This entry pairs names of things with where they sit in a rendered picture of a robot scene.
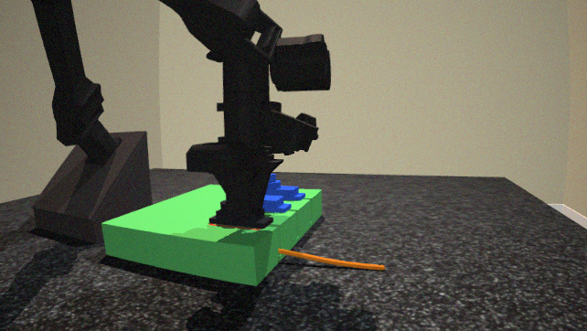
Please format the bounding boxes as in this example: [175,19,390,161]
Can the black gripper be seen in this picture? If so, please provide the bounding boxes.
[186,92,294,222]

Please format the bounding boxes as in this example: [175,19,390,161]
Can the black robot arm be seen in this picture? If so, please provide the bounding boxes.
[31,0,331,165]

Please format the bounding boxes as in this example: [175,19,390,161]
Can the green rectangular block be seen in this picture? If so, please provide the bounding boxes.
[101,174,322,286]

